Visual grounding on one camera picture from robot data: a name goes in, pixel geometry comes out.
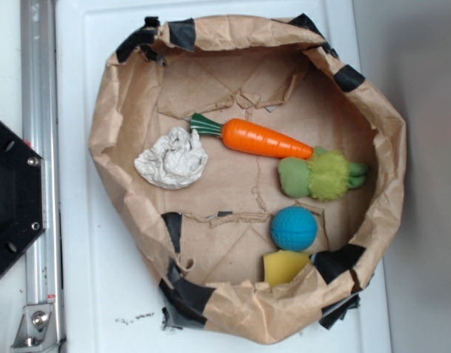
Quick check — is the brown paper bag bin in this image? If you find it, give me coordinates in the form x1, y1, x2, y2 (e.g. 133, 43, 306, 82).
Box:
89, 15, 406, 344

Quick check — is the orange plastic toy carrot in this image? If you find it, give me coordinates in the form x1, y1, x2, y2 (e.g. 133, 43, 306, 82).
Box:
190, 113, 314, 160

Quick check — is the crumpled white paper ball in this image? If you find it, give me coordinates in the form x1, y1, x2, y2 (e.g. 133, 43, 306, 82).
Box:
134, 127, 208, 190

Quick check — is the blue dimpled ball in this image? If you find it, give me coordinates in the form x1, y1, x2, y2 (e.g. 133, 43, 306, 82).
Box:
270, 206, 318, 252

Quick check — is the green plush toy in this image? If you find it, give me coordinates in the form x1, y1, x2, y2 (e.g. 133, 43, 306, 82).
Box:
277, 147, 369, 202

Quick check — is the yellow sponge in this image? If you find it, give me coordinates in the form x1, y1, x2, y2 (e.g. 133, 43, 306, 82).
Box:
263, 250, 310, 287

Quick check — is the white tray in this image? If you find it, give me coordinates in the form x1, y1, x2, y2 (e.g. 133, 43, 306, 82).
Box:
55, 1, 391, 352

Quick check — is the aluminium rail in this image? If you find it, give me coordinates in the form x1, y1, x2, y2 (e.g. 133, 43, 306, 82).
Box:
20, 1, 66, 352

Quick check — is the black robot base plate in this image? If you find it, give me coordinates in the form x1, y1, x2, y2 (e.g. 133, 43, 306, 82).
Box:
0, 121, 45, 279

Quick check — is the metal corner bracket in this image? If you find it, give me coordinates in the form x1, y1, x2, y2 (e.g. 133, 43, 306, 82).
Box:
10, 303, 60, 352

